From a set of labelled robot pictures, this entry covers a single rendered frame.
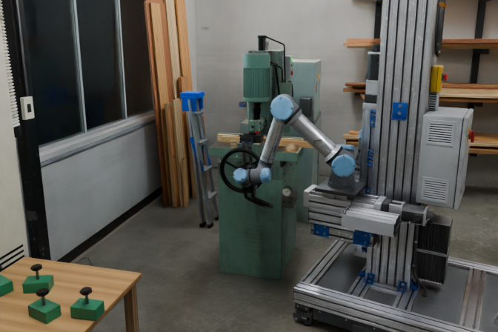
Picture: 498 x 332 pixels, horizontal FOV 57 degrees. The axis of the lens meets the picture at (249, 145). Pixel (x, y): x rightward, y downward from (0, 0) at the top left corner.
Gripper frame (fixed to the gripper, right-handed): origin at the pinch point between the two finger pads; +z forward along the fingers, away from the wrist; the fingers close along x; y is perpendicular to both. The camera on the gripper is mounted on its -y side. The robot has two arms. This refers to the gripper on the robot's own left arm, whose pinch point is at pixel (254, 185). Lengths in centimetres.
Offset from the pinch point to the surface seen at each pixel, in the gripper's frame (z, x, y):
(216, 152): 14.5, -32.2, -22.8
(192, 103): 65, -78, -77
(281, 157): 14.4, 11.3, -22.5
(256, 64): -8, -8, -76
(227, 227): 41, -25, 23
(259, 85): 0, -6, -65
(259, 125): 15.5, -6.5, -43.5
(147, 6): 55, -133, -163
